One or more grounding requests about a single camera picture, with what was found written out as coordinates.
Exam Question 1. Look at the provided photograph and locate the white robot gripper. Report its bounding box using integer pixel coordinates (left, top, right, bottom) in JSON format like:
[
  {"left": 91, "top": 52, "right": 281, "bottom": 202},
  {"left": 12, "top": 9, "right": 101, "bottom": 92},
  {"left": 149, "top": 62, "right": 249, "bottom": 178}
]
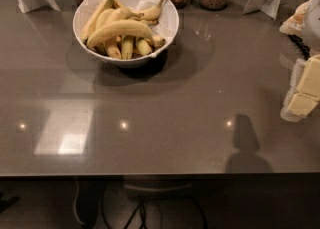
[{"left": 279, "top": 0, "right": 320, "bottom": 122}]

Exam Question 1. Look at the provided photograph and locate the lower right short banana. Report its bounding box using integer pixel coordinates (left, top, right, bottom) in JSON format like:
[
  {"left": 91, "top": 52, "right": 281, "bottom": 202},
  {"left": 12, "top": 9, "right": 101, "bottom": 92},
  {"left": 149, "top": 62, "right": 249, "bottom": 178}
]
[{"left": 135, "top": 37, "right": 152, "bottom": 56}]

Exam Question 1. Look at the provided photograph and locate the short banana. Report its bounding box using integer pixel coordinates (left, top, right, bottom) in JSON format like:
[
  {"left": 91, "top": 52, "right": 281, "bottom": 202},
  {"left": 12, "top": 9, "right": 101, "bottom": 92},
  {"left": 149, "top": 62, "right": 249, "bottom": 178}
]
[
  {"left": 104, "top": 37, "right": 122, "bottom": 59},
  {"left": 121, "top": 35, "right": 134, "bottom": 60},
  {"left": 135, "top": 37, "right": 152, "bottom": 56}
]

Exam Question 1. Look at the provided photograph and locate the upper right yellow banana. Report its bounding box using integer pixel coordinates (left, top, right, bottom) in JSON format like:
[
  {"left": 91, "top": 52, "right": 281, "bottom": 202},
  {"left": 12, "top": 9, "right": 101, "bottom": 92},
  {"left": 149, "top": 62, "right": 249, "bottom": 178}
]
[{"left": 113, "top": 0, "right": 169, "bottom": 22}]

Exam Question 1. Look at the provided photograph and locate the lower middle short banana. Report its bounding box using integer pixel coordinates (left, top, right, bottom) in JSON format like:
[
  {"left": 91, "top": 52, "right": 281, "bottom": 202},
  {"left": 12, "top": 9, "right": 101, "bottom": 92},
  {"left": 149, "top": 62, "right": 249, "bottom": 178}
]
[{"left": 121, "top": 35, "right": 134, "bottom": 60}]

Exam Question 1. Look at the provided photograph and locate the white paper bowl liner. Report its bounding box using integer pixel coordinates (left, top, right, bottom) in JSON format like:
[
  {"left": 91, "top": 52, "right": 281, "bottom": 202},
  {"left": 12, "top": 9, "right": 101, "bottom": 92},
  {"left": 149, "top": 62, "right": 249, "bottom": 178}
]
[{"left": 79, "top": 0, "right": 179, "bottom": 59}]

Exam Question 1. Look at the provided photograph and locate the white ceramic bowl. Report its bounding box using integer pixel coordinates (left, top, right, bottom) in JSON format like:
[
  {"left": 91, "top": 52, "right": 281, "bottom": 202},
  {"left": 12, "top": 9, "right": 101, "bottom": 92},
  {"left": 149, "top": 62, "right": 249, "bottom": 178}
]
[{"left": 73, "top": 0, "right": 179, "bottom": 68}]

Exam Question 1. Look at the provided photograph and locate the lower left short banana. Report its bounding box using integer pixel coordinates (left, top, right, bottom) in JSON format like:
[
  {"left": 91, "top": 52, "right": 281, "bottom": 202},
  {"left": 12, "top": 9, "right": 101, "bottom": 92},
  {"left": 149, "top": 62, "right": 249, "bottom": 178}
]
[{"left": 104, "top": 37, "right": 122, "bottom": 59}]

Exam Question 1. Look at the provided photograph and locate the large front yellow banana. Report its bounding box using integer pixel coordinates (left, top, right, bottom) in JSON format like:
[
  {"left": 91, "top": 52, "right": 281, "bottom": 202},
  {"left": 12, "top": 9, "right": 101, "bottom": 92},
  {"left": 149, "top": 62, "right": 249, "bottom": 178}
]
[{"left": 86, "top": 19, "right": 164, "bottom": 48}]

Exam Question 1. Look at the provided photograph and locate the middle yellow banana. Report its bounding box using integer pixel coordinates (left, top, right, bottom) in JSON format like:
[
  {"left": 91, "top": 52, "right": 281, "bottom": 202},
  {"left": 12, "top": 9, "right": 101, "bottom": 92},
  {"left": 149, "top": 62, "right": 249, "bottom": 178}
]
[{"left": 95, "top": 8, "right": 142, "bottom": 29}]

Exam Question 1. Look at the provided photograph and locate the long left yellow banana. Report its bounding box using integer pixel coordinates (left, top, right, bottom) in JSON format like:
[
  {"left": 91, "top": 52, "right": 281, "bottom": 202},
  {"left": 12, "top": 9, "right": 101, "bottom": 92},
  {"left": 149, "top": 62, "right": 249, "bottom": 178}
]
[{"left": 80, "top": 0, "right": 113, "bottom": 43}]

